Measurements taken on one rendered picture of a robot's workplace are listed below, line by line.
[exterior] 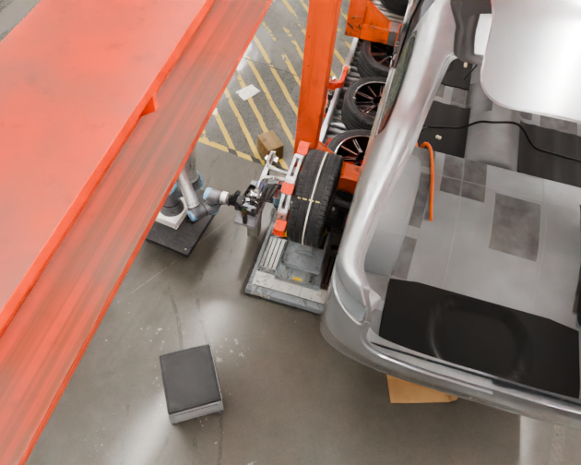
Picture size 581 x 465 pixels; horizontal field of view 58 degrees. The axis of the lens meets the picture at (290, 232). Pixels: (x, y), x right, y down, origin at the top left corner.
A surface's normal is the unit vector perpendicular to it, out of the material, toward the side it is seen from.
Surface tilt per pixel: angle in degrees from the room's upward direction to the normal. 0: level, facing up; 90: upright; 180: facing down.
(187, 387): 0
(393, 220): 43
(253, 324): 0
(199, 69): 0
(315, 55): 90
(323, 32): 90
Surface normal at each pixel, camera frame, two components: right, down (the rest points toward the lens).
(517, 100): -0.22, -0.11
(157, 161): 0.07, -0.55
